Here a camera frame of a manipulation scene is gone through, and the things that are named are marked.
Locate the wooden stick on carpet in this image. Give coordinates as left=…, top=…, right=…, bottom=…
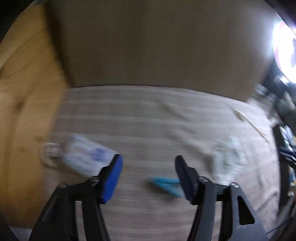
left=233, top=109, right=269, bottom=144

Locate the blue clothes peg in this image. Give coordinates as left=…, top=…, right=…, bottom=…
left=151, top=177, right=184, bottom=197

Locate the white ring light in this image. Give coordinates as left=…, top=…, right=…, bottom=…
left=273, top=20, right=295, bottom=83

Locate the black clutter tray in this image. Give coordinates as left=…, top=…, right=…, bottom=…
left=273, top=123, right=295, bottom=212

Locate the white crumpled packet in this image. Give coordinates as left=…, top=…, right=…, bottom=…
left=212, top=136, right=247, bottom=171

